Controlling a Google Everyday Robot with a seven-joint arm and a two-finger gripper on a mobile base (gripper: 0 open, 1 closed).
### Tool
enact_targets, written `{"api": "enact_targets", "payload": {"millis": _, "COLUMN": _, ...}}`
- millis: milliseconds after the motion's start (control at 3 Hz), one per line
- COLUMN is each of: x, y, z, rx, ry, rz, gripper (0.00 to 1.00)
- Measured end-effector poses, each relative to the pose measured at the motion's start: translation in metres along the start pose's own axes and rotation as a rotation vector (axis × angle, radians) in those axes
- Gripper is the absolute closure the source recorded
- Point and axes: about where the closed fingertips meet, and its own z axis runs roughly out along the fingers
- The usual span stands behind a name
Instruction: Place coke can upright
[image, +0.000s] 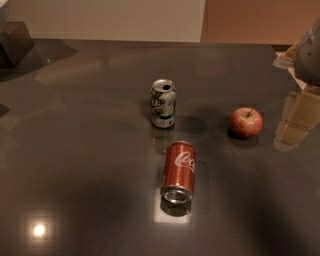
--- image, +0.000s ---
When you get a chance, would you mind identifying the red apple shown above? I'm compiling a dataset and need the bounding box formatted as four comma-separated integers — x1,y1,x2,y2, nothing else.
229,107,263,139

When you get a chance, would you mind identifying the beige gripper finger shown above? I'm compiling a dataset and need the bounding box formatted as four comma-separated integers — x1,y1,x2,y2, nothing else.
273,45,297,69
273,85,320,152

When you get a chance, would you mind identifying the red coke can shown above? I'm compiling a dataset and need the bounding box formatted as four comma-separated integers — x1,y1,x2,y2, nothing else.
160,141,196,204

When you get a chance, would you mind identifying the silver green soda can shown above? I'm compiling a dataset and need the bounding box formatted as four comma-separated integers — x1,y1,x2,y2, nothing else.
150,79,176,128

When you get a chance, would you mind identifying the dark box at left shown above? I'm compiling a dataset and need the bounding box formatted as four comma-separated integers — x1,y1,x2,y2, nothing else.
0,22,34,69

